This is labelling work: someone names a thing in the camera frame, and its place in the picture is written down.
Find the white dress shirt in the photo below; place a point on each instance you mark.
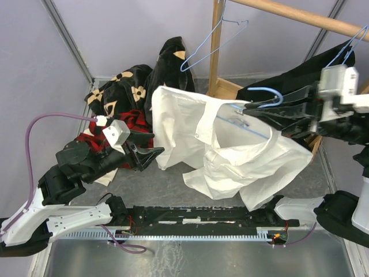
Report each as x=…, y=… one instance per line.
x=229, y=153

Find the wooden clothes rack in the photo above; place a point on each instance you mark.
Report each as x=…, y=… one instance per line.
x=250, y=44

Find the aluminium frame rail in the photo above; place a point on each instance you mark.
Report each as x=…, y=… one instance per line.
x=58, y=21

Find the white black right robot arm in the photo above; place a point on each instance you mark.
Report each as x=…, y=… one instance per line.
x=344, y=212

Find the black button shirt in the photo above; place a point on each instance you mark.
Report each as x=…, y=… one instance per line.
x=305, y=74

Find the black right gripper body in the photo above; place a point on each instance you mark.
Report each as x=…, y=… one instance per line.
x=308, y=116

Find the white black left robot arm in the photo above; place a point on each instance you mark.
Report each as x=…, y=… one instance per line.
x=39, y=224

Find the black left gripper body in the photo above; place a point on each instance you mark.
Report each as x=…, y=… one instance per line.
x=131, y=156

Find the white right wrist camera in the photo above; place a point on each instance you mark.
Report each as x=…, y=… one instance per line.
x=337, y=89

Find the cream folded cloth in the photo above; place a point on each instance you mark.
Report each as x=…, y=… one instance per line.
x=107, y=178

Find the black beige patterned fleece blanket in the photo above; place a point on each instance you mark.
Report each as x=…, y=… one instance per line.
x=133, y=88

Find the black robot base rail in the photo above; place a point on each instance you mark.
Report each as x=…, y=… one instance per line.
x=199, y=224

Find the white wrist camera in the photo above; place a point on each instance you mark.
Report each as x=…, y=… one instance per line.
x=115, y=131
x=337, y=89

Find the red black plaid shirt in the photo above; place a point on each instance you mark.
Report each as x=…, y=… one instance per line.
x=94, y=156

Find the light blue hanger with shirt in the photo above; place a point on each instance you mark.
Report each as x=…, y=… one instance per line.
x=349, y=46

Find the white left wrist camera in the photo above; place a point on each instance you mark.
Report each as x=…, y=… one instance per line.
x=115, y=131

